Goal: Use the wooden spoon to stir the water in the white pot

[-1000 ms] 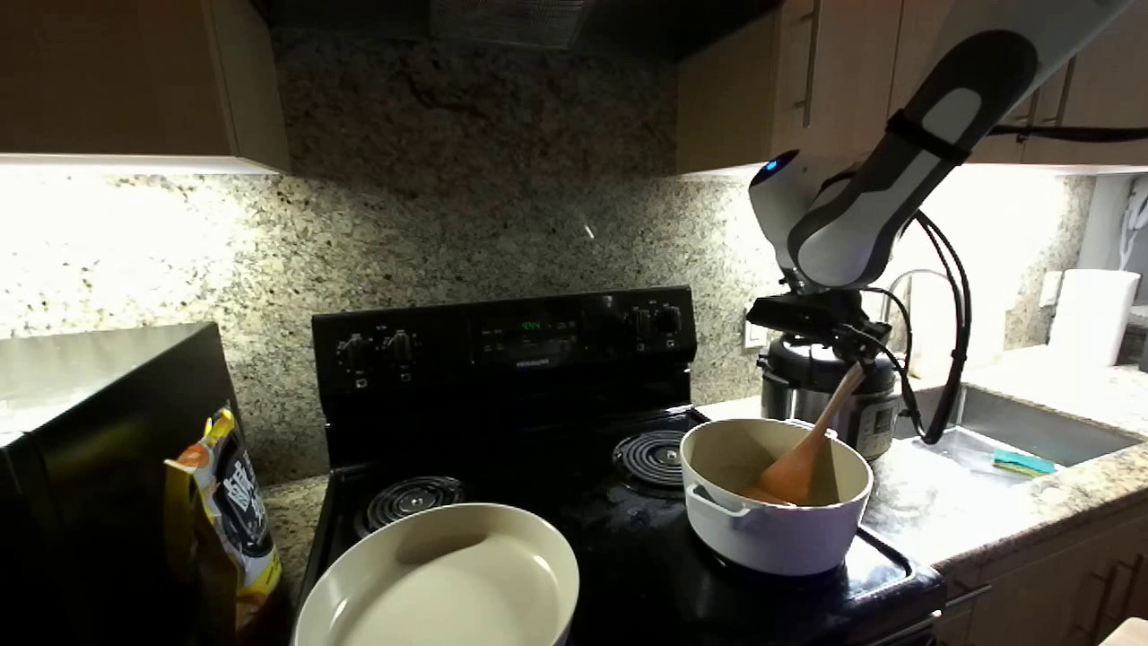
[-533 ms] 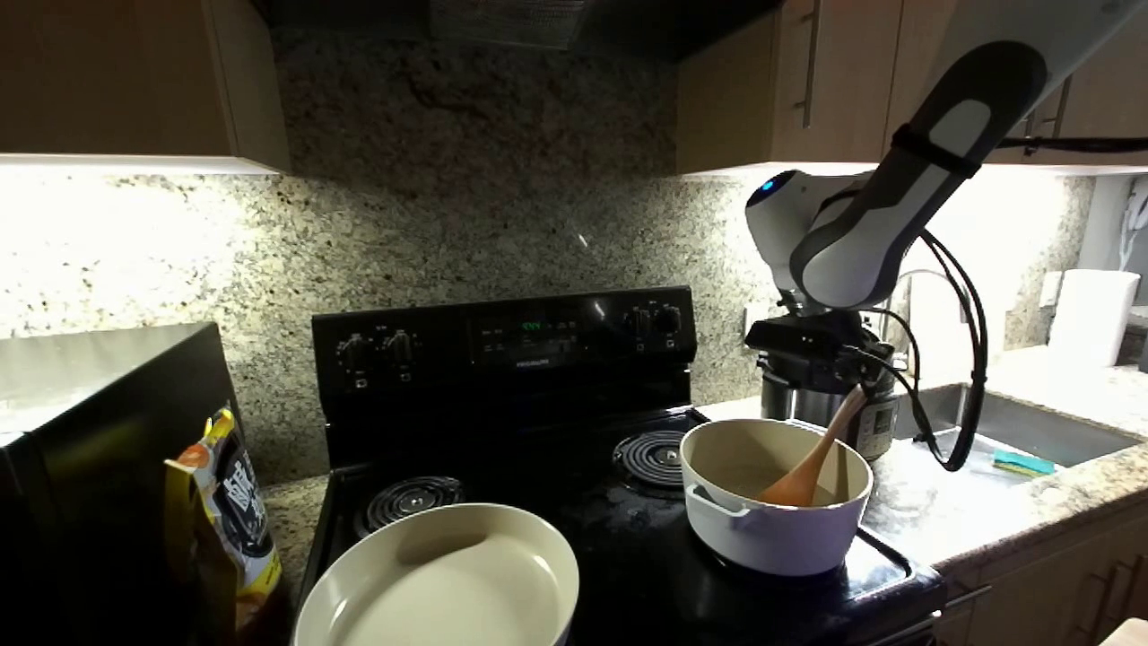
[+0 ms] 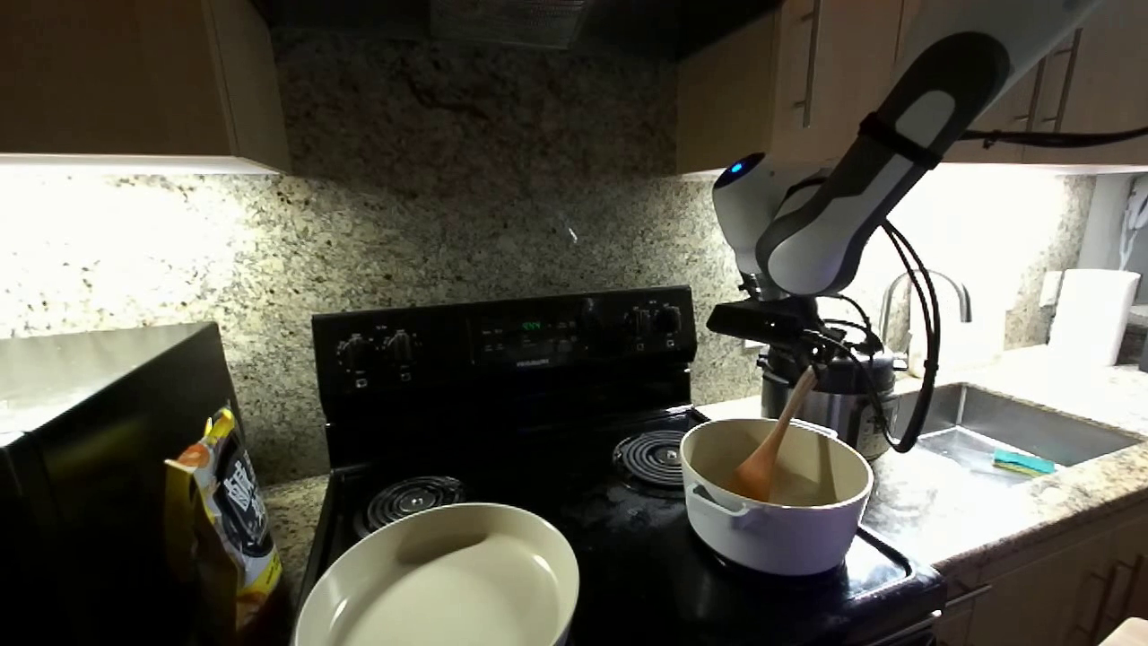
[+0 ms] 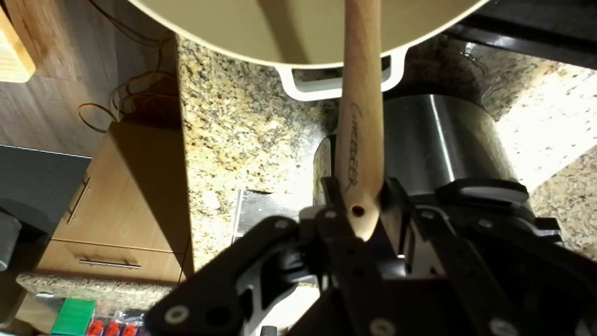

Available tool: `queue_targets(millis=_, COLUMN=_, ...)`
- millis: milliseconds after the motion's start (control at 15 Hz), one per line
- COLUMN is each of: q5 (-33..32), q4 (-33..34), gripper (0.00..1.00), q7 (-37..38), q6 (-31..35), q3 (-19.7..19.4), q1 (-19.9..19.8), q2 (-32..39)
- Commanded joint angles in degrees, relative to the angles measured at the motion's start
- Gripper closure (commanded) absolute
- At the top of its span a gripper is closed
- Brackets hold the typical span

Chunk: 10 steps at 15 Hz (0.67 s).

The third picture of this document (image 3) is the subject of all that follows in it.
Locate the wooden base cabinet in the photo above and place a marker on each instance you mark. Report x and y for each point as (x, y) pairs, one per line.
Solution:
(1051, 587)

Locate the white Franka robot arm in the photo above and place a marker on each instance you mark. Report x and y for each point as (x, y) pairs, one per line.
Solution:
(812, 229)

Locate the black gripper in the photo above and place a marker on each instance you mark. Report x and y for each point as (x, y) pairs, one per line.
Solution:
(838, 346)

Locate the silver black pressure cooker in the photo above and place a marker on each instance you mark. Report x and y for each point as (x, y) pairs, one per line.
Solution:
(854, 414)

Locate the white shallow round pan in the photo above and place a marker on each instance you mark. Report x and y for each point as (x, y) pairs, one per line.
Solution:
(441, 595)

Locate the chrome faucet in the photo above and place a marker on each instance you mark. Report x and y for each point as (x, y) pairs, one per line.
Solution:
(955, 288)

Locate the yellow black snack bag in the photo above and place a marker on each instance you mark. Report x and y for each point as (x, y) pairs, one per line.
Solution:
(235, 515)

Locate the white pot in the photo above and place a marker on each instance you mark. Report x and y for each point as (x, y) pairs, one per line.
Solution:
(777, 533)

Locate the wooden spoon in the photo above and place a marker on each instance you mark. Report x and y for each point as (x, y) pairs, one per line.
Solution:
(765, 462)

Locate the black microwave oven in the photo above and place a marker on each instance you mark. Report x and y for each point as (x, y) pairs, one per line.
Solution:
(82, 504)

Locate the white paper towel roll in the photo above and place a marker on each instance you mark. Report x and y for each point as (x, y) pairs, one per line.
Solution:
(1095, 316)

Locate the steel kitchen sink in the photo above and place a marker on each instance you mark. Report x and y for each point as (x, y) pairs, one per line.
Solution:
(1028, 425)

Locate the black electric stove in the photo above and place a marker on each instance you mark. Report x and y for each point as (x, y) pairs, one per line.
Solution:
(503, 362)

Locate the green sponge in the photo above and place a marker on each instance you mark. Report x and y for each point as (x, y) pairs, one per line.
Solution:
(1023, 466)

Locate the range hood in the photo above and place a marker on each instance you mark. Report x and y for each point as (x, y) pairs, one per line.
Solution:
(508, 24)

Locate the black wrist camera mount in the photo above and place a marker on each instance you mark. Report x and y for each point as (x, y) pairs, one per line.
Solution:
(765, 316)

